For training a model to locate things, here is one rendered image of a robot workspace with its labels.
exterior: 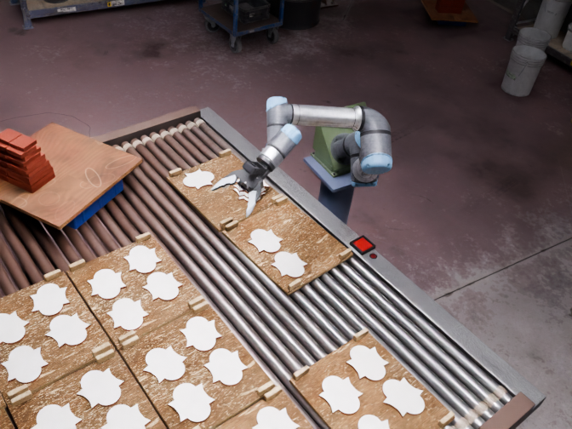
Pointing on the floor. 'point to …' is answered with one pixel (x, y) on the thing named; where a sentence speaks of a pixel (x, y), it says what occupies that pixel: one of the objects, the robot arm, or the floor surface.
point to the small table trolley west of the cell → (220, 19)
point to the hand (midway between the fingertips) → (227, 203)
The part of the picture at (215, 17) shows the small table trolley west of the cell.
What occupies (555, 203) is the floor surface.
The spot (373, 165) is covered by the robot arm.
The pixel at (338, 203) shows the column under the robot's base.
